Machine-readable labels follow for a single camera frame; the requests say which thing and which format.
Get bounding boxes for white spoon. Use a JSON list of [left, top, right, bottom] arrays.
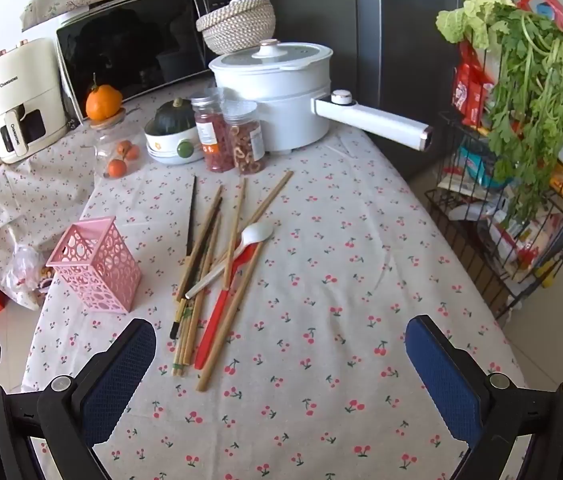
[[185, 222, 275, 301]]

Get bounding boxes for white electric pot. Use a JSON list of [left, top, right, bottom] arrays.
[[209, 39, 433, 154]]

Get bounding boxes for cream air fryer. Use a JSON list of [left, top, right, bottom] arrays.
[[0, 36, 70, 164]]

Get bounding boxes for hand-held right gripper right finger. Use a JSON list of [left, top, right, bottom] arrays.
[[405, 314, 563, 480]]

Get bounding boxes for black chopstick with gold band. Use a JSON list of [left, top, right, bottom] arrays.
[[168, 175, 197, 340]]

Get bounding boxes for jar of dried fruit rings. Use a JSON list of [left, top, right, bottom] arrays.
[[224, 100, 268, 176]]

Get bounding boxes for red snack packets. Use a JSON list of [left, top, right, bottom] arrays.
[[451, 41, 498, 129]]

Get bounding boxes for red spoon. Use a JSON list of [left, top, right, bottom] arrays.
[[194, 247, 257, 370]]

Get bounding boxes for green patterned wooden chopstick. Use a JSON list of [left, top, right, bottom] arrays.
[[179, 305, 202, 368], [172, 300, 196, 377]]

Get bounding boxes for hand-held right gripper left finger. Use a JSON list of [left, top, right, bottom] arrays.
[[0, 317, 157, 480]]

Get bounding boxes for white bowl with green dot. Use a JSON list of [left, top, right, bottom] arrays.
[[144, 119, 206, 166]]

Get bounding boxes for black microwave oven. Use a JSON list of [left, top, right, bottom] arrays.
[[56, 0, 243, 127]]

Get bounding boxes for napa cabbage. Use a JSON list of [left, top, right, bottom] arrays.
[[435, 0, 518, 52]]

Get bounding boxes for pink perforated utensil holder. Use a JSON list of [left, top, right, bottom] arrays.
[[46, 216, 143, 314]]

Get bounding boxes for cherry print tablecloth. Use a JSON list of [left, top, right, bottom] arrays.
[[0, 95, 529, 480]]

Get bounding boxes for woven basket with lid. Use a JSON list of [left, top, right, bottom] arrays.
[[196, 0, 276, 55]]

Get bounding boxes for dark green squash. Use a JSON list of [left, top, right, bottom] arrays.
[[154, 98, 198, 134]]

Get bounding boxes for jar of red dried berries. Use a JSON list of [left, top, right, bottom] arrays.
[[191, 94, 235, 174]]

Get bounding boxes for grey refrigerator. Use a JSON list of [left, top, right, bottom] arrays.
[[353, 0, 505, 182]]

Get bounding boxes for large orange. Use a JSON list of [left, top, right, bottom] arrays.
[[85, 73, 124, 121]]

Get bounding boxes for bunch of leafy greens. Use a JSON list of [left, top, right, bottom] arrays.
[[485, 4, 563, 228]]

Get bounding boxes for glass jar with wooden lid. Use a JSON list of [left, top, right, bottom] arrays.
[[92, 109, 146, 180]]

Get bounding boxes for black wire rack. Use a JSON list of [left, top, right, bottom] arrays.
[[424, 109, 563, 320]]

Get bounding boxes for clear plastic bag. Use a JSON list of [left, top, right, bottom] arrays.
[[6, 244, 56, 311]]

